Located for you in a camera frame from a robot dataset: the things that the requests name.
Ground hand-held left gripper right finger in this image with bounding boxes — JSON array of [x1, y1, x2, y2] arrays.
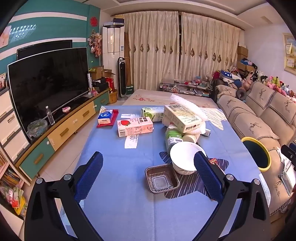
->
[[194, 151, 271, 241]]

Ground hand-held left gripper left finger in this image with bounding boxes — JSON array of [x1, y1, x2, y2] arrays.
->
[[24, 151, 104, 241]]

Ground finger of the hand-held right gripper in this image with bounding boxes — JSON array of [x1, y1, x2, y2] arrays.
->
[[280, 143, 296, 165]]

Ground white paper bowl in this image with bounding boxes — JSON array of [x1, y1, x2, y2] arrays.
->
[[170, 141, 207, 176]]

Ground yellow rim trash bin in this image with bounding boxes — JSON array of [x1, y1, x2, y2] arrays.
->
[[241, 137, 271, 172]]

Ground brown plastic food tray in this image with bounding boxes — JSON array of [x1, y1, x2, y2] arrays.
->
[[145, 164, 180, 194]]

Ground white plastic wrapper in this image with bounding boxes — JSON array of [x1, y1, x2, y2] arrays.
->
[[279, 154, 295, 195]]

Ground blue star print tablecloth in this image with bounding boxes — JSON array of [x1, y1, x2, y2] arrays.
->
[[59, 105, 271, 241]]

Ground fruit print paper cup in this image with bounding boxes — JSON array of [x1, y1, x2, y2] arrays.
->
[[183, 133, 200, 144]]

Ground beige covered sofa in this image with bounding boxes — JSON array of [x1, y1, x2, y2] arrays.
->
[[216, 81, 296, 223]]

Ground green toothpick jar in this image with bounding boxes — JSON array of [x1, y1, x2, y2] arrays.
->
[[165, 130, 183, 154]]

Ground long white receipt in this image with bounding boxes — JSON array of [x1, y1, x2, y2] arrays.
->
[[124, 135, 139, 149]]

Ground green yellow television cabinet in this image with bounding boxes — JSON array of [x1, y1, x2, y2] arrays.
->
[[16, 88, 110, 181]]

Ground blue tissue pack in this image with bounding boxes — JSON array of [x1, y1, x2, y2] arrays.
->
[[97, 109, 114, 124]]

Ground cream cardboard carton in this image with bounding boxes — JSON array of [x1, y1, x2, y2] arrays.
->
[[164, 104, 201, 133]]

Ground red flat packet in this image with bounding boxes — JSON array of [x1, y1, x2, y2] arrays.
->
[[96, 110, 119, 128]]

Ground pink strawberry milk carton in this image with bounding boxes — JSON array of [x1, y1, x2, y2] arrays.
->
[[117, 117, 154, 138]]

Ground clear water bottle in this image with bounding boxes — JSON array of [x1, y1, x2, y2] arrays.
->
[[46, 106, 55, 126]]

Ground small white receipt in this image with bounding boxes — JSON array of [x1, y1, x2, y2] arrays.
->
[[120, 113, 142, 120]]

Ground row of plush toys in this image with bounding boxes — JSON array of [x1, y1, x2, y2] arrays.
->
[[217, 70, 296, 103]]

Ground clear plastic bag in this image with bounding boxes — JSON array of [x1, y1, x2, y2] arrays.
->
[[170, 94, 208, 122]]

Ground wooden bookshelf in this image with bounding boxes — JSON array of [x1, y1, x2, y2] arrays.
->
[[0, 148, 31, 186]]

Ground pile of colourful packets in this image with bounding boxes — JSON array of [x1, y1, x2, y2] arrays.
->
[[0, 183, 27, 217]]

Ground green drink carton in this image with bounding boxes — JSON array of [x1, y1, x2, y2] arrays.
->
[[141, 107, 166, 122]]

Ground clear rack with clutter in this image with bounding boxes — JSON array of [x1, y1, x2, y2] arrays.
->
[[159, 79, 212, 96]]

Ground floral bed cover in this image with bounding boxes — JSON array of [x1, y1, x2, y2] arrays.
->
[[122, 89, 216, 109]]

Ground white drawer unit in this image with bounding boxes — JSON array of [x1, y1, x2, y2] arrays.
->
[[0, 87, 30, 163]]

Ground large curved television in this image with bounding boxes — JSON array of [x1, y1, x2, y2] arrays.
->
[[8, 47, 90, 139]]

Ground black tower fan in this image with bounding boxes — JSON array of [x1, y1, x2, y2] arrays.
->
[[117, 57, 128, 100]]

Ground open cardboard boxes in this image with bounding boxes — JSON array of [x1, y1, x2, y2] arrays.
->
[[89, 66, 116, 80]]

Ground stacked cardboard boxes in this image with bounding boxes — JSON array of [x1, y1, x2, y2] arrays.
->
[[236, 46, 256, 72]]

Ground white standing air conditioner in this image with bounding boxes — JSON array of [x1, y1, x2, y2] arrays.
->
[[102, 22, 125, 92]]

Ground hanging flower decoration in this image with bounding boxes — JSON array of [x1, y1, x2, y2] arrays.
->
[[88, 32, 102, 57]]

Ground beige embroidered curtain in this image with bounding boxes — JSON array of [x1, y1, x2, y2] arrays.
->
[[122, 11, 179, 90], [179, 11, 240, 80]]

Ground small black television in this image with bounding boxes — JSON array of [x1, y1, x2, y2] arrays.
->
[[17, 39, 73, 61]]

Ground framed wall picture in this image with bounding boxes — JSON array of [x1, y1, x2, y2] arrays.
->
[[282, 32, 296, 75]]

